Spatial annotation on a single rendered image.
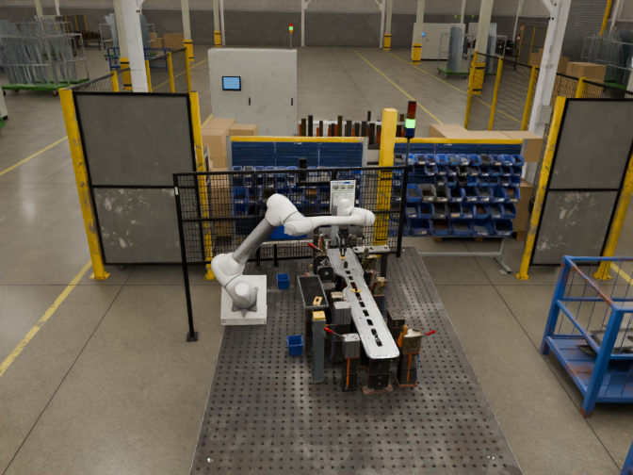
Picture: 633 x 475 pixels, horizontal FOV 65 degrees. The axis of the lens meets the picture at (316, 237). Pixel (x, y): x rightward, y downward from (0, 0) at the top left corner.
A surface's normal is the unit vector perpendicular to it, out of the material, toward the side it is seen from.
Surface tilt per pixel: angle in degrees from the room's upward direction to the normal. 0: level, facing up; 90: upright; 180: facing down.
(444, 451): 0
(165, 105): 89
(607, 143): 90
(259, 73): 90
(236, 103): 90
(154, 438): 0
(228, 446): 0
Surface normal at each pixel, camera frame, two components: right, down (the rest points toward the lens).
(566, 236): 0.11, 0.40
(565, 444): 0.02, -0.91
